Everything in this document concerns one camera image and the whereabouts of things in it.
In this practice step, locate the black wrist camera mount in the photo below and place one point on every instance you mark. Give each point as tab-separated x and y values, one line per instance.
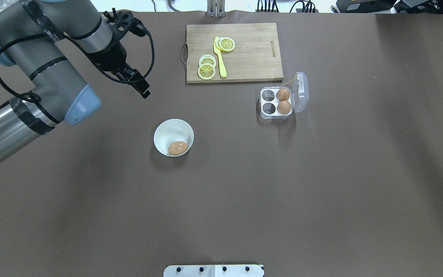
122	22

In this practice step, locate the black power strip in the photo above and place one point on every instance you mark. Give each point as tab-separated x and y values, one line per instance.
286	6

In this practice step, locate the clear plastic egg box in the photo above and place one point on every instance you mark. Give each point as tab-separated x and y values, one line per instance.
299	98

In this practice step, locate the wooden cutting board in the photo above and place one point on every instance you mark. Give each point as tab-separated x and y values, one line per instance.
256	56

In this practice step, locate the brown egg in box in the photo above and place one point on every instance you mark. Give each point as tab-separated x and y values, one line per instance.
284	107
283	94

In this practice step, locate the aluminium frame post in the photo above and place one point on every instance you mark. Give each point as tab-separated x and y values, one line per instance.
215	9

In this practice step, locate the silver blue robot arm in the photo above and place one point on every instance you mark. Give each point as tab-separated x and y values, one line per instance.
45	87

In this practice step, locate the white metal base plate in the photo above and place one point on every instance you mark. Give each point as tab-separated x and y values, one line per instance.
215	270

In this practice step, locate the white bowl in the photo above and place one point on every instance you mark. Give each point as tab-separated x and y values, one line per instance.
170	131

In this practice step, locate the brown egg from bowl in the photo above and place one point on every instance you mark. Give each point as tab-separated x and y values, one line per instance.
177	148

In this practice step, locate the lemon slice lower back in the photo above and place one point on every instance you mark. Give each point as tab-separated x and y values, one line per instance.
207	59

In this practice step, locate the lemon slice lower front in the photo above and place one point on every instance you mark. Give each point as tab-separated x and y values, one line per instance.
206	71

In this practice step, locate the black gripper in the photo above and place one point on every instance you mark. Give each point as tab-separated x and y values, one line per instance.
109	57

